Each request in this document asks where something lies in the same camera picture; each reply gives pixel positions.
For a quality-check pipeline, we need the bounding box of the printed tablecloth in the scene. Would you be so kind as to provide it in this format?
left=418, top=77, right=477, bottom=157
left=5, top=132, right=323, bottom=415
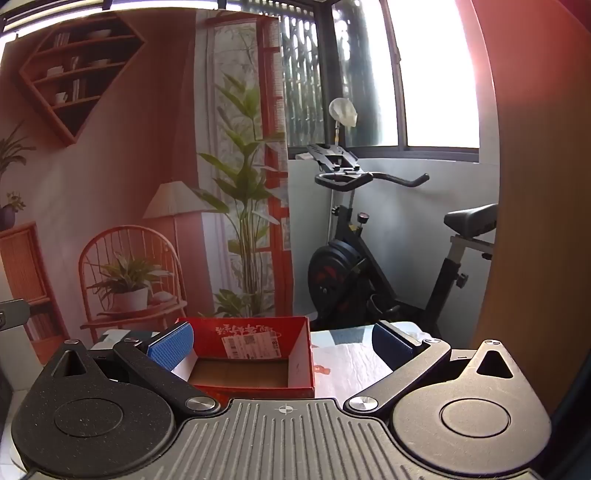
left=90, top=318, right=437, bottom=402

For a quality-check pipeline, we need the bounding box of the white bag on pole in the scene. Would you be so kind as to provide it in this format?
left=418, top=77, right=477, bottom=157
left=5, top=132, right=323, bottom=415
left=329, top=98, right=358, bottom=129

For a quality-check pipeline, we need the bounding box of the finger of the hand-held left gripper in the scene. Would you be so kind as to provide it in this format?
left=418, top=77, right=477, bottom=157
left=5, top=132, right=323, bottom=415
left=0, top=299, right=31, bottom=330

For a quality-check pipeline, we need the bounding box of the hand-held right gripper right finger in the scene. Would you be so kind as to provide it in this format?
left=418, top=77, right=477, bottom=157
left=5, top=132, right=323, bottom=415
left=346, top=320, right=525, bottom=416

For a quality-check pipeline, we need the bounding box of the wall poster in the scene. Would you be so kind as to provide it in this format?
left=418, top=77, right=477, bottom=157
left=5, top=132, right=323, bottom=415
left=0, top=9, right=294, bottom=365

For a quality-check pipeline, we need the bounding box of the red cardboard box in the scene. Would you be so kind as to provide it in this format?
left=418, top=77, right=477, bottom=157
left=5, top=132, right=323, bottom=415
left=171, top=316, right=317, bottom=400

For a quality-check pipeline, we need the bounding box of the black exercise bike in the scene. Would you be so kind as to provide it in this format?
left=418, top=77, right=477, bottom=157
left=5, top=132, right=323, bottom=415
left=307, top=143, right=499, bottom=330

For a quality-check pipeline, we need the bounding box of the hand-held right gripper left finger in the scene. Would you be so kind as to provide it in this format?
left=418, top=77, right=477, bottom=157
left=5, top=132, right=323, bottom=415
left=41, top=322, right=222, bottom=415

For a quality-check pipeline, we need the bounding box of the dark-framed window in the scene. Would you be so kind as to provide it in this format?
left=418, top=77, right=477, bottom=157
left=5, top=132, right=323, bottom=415
left=277, top=0, right=481, bottom=163

